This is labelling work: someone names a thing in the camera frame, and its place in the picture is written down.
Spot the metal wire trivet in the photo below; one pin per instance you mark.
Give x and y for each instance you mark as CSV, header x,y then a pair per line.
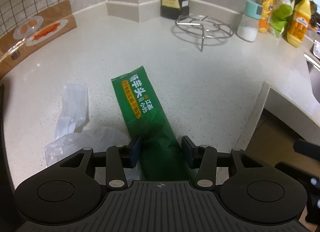
x,y
201,31

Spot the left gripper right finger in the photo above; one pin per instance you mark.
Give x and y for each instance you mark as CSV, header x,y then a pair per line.
x,y
204,159

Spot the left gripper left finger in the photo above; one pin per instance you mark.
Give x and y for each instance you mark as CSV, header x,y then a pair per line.
x,y
118,158

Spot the yellow detergent bottle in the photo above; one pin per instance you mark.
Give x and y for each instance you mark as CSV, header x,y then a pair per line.
x,y
299,24

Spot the teal cap salt shaker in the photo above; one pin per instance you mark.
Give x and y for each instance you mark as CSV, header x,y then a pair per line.
x,y
248,27

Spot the clear plastic bag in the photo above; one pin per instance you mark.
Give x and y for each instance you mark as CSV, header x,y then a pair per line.
x,y
69,134

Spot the green white plastic bag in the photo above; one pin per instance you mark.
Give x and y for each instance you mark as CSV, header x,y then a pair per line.
x,y
282,10

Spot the stainless steel sink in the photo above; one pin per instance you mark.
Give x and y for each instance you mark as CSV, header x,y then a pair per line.
x,y
314,73

